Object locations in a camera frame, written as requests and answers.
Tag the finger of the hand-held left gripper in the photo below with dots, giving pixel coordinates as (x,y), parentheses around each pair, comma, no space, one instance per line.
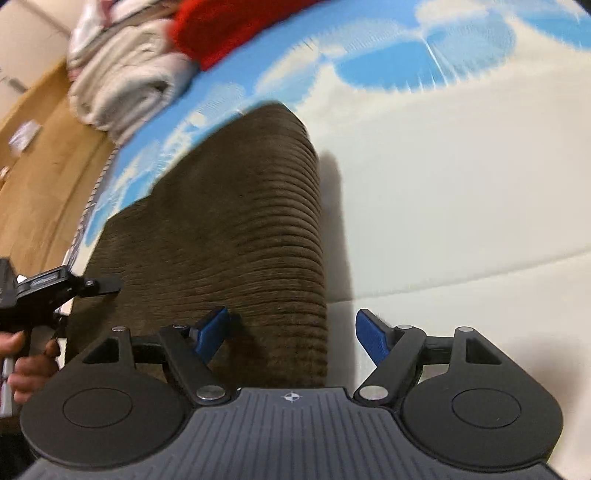
(99,286)

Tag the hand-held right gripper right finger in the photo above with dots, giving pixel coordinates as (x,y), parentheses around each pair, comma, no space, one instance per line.
(371,337)

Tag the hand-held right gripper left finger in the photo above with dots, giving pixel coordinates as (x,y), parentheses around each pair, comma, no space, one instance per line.
(210,334)

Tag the person's left hand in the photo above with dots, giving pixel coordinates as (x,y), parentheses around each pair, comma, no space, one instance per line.
(30,369)

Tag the blue white printed bed sheet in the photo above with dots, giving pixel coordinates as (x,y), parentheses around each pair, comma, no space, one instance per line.
(461,184)

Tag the pile of white towels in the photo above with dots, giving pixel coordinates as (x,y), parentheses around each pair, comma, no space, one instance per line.
(124,78)

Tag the red fuzzy cloth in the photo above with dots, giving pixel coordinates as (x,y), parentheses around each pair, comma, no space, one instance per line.
(221,27)

